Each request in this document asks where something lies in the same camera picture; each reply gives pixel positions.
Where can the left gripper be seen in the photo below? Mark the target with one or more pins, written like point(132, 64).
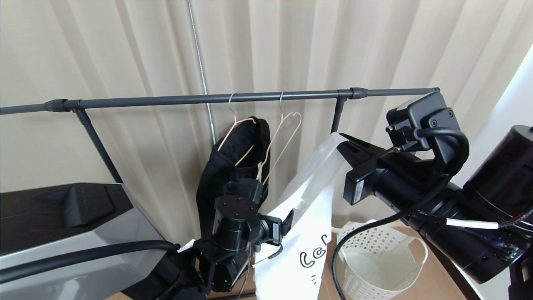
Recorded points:
point(270, 233)

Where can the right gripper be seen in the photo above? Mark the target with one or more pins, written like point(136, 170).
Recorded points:
point(387, 183)

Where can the white printed t-shirt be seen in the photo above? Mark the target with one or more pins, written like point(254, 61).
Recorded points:
point(300, 233)

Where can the black shorts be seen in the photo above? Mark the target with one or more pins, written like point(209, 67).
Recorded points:
point(216, 179)

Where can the pink clothes hanger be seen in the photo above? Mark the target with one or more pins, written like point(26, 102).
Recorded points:
point(291, 135)
point(227, 135)

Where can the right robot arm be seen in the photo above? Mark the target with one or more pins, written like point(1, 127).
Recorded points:
point(491, 208)

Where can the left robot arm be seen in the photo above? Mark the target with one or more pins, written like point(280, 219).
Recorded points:
point(83, 258)

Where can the white laundry basket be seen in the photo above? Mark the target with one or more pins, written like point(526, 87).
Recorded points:
point(383, 266)

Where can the black clothes rack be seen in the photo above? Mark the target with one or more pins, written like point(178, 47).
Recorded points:
point(166, 100)

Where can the beige curtain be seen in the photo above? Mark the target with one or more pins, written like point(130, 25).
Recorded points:
point(125, 50)

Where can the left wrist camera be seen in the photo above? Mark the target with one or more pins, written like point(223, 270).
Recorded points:
point(250, 189)

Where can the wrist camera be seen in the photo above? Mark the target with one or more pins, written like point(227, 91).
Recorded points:
point(250, 189)
point(420, 121)

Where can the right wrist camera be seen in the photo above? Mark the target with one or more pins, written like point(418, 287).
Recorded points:
point(420, 121)

